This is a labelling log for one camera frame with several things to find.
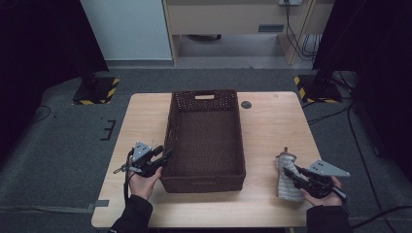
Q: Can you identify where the black cable bundle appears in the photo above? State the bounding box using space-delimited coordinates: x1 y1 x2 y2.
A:
284 0 324 62

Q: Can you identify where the pale partition panel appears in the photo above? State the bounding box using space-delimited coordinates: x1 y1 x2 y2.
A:
79 0 173 62

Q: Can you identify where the brown woven basket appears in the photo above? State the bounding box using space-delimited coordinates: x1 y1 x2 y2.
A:
159 89 247 194

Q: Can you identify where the black yellow-striped stand base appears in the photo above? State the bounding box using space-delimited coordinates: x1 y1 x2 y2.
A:
293 72 344 105
71 72 120 106

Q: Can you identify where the person's right hand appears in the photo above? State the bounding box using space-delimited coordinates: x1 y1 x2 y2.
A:
302 177 346 207

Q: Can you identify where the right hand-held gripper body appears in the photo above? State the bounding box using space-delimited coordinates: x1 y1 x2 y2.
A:
302 159 352 200

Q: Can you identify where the beige wooden cabinet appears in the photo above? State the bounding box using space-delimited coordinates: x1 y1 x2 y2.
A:
161 0 334 67

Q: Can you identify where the black floor cable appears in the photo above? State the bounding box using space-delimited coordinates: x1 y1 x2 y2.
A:
306 103 352 126
351 205 412 233
32 105 52 123
347 106 390 233

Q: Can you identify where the black curtain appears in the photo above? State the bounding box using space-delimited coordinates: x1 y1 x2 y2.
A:
0 0 110 163
312 0 412 183

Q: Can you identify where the grey striped cloth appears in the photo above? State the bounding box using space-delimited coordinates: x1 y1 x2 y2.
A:
275 147 305 203

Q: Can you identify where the person's left hand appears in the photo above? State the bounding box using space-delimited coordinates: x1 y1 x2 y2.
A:
129 168 163 201

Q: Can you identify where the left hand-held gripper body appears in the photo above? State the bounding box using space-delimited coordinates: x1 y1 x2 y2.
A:
128 141 162 179

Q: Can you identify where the grey floor tape piece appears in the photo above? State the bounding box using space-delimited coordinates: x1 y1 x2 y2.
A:
86 199 111 212

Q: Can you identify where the left hand-held gripper cable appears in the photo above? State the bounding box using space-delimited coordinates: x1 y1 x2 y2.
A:
113 149 134 203

